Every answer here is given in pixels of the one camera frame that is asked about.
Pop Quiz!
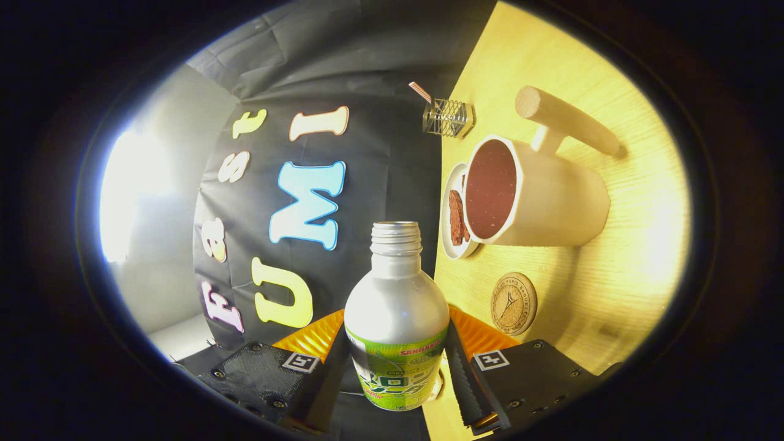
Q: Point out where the white cup with wooden handle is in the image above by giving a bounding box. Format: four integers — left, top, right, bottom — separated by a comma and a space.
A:
464, 86, 622, 247

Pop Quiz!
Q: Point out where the silver bottle with green label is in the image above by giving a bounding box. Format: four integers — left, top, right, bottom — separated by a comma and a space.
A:
344, 221, 451, 412

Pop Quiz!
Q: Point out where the wooden table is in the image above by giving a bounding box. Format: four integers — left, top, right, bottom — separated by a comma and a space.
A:
423, 0, 693, 441

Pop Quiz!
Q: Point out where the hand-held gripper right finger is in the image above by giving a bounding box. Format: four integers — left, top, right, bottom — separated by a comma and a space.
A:
444, 304, 604, 435

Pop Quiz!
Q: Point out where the brown meat slice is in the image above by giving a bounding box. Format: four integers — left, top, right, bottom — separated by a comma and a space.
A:
449, 190, 471, 246

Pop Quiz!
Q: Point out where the wire basket holder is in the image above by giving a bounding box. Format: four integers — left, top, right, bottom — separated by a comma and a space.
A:
423, 99, 476, 139

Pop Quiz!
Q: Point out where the white round plate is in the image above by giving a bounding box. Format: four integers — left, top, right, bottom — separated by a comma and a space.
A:
441, 162, 482, 260

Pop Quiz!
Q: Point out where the round cork coaster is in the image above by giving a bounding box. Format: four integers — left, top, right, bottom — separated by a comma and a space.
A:
491, 273, 538, 336

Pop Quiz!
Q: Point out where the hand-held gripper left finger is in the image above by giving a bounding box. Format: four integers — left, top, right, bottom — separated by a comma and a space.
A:
196, 309, 354, 432

